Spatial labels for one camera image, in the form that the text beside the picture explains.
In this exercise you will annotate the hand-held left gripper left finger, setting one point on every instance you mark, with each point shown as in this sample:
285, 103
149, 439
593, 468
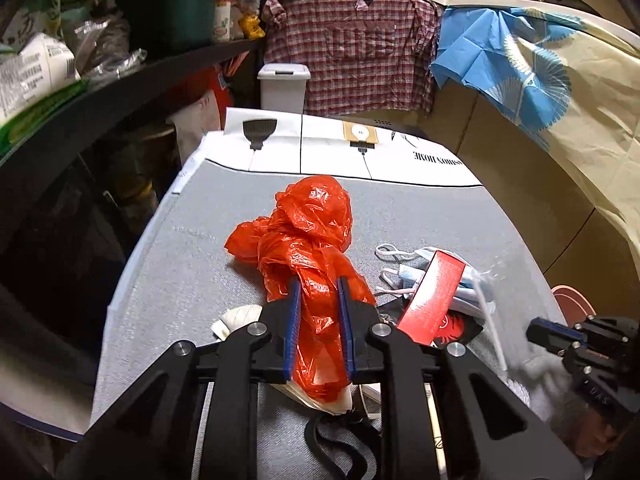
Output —
292, 330

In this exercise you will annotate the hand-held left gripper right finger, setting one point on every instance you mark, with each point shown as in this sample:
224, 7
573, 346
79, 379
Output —
345, 330

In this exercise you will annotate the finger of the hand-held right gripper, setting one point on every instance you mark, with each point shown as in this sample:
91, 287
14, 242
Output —
547, 332

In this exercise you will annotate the pink plastic basin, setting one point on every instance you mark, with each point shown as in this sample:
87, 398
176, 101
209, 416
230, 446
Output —
575, 305

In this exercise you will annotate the blue face mask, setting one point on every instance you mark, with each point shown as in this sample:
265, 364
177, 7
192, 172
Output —
407, 277

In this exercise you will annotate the orange plastic bag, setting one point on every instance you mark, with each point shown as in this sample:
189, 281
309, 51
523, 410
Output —
305, 240

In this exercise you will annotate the clear plastic straw wrapper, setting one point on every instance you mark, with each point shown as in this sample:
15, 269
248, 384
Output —
492, 335

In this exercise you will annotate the black red sachet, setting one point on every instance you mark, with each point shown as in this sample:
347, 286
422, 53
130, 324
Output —
457, 329

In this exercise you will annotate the red paper card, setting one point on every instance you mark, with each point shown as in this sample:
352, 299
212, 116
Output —
430, 295

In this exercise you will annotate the beige cloth sheet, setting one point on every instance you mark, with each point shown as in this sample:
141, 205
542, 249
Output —
605, 125

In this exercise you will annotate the red white shopping bag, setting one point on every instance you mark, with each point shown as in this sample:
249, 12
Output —
200, 110

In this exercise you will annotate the white lidded bin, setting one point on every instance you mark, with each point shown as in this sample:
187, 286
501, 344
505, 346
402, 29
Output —
282, 87

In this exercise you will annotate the blue patterned cloth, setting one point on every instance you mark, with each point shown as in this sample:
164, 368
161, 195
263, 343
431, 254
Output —
520, 75

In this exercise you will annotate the red plaid shirt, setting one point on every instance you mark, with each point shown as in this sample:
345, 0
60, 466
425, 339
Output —
360, 50

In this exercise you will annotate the black shelf rack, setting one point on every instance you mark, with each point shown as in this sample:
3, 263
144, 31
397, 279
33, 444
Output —
125, 80

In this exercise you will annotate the yellow toy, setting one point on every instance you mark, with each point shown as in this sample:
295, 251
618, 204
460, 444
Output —
251, 26

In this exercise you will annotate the white labelled jar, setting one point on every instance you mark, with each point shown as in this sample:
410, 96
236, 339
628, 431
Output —
222, 20

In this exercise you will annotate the green storage box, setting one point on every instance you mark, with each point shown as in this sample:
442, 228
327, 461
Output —
170, 15

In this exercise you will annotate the white green paper package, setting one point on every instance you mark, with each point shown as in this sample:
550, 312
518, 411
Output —
35, 70

